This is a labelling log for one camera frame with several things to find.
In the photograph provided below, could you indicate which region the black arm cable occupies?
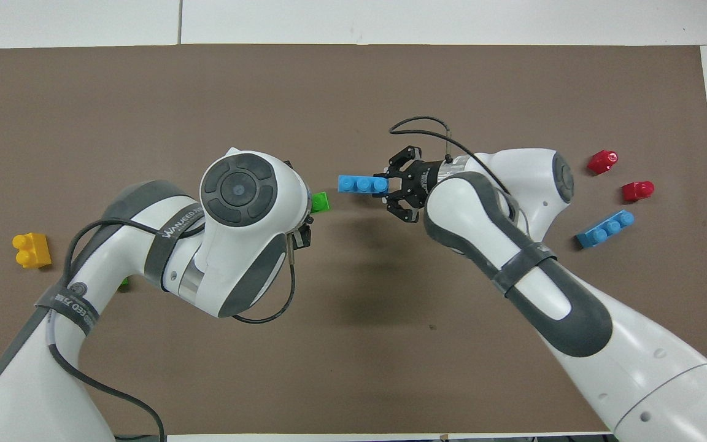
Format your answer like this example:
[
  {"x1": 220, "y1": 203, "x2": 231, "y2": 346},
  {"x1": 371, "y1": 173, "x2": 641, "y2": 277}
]
[
  {"x1": 388, "y1": 117, "x2": 511, "y2": 194},
  {"x1": 50, "y1": 220, "x2": 296, "y2": 442}
]

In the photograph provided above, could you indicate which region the red small toy block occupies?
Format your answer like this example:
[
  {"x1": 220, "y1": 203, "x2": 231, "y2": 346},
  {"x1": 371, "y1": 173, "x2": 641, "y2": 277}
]
[
  {"x1": 622, "y1": 181, "x2": 655, "y2": 203},
  {"x1": 587, "y1": 150, "x2": 619, "y2": 176}
]

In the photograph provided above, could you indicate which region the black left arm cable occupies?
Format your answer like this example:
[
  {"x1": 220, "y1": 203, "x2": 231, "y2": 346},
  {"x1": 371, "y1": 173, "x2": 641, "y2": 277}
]
[{"x1": 50, "y1": 220, "x2": 296, "y2": 442}]

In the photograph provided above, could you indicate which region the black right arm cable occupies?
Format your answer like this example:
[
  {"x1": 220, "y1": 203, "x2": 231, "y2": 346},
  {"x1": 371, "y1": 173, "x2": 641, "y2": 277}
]
[{"x1": 388, "y1": 117, "x2": 511, "y2": 194}]

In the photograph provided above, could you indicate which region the yellow two-stud toy block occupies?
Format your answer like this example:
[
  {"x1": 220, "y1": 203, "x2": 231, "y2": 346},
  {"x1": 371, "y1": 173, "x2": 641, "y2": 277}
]
[{"x1": 12, "y1": 233, "x2": 52, "y2": 269}]

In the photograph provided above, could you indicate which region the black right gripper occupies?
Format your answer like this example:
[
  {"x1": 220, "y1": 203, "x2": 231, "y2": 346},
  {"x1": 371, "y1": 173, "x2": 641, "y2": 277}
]
[{"x1": 284, "y1": 146, "x2": 446, "y2": 249}]

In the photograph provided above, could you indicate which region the blue three-stud toy block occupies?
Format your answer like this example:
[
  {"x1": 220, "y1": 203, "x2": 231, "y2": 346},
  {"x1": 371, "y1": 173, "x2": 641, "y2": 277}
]
[
  {"x1": 338, "y1": 175, "x2": 389, "y2": 195},
  {"x1": 576, "y1": 210, "x2": 635, "y2": 249}
]

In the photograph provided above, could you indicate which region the brown table mat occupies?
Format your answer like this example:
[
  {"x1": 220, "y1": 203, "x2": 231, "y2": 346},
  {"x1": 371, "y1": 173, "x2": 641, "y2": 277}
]
[{"x1": 0, "y1": 44, "x2": 707, "y2": 436}]

